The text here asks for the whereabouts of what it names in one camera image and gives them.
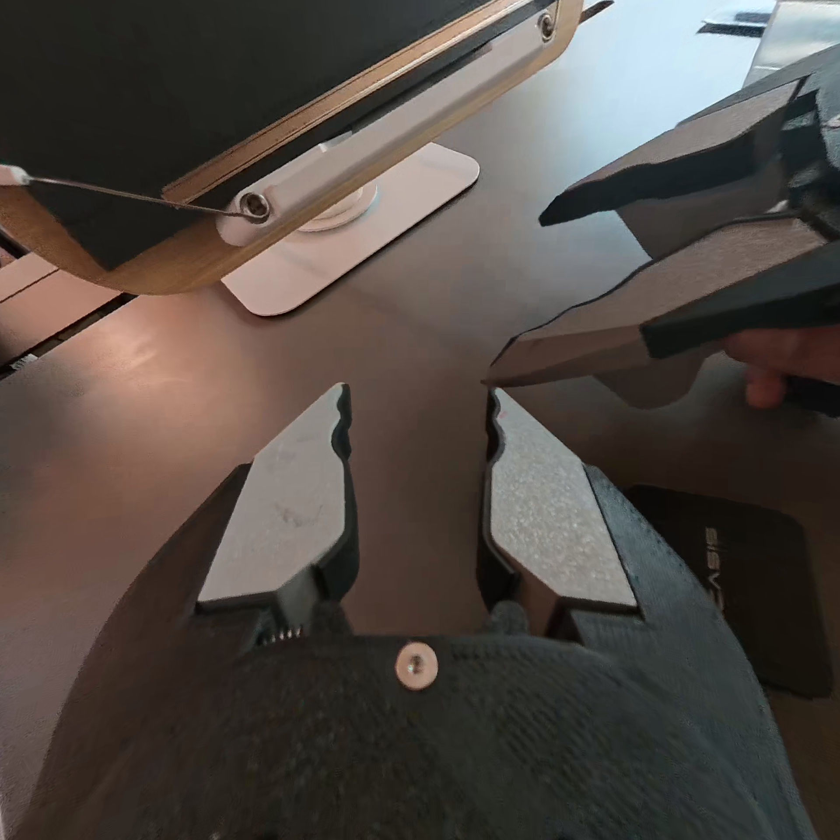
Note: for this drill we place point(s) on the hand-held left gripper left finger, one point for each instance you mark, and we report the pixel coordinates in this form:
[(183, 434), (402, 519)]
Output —
[(282, 512)]

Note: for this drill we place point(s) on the wood-framed black monitor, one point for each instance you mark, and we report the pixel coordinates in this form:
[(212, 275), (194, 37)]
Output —
[(164, 79)]

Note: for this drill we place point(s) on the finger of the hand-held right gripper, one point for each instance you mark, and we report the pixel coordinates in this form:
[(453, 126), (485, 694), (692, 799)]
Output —
[(722, 124), (590, 334)]

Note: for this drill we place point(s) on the black square pad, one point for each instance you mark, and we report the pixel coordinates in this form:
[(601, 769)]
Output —
[(754, 590)]

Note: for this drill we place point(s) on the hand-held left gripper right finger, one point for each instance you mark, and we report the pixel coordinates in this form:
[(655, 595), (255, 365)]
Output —
[(551, 525)]

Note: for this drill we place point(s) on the pale flat sheet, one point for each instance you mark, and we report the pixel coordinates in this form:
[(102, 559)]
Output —
[(787, 39)]

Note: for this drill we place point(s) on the person's right hand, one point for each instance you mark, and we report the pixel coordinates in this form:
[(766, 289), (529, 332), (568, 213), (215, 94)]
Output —
[(787, 354)]

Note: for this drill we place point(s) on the white monitor stand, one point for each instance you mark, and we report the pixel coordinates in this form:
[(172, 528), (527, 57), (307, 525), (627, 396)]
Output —
[(394, 197)]

